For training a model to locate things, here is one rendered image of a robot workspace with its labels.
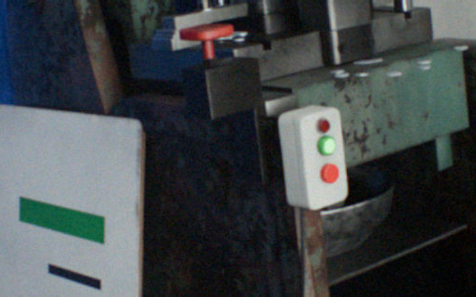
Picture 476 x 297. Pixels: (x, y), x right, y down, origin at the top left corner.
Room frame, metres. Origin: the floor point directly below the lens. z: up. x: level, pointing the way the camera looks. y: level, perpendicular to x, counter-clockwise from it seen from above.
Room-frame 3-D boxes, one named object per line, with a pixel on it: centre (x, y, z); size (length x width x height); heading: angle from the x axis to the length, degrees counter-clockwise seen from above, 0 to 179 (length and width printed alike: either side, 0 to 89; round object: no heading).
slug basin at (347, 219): (2.09, -0.10, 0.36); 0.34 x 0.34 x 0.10
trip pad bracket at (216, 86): (1.72, 0.01, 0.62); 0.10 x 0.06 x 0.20; 127
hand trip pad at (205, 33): (1.71, 0.03, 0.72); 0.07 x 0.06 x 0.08; 37
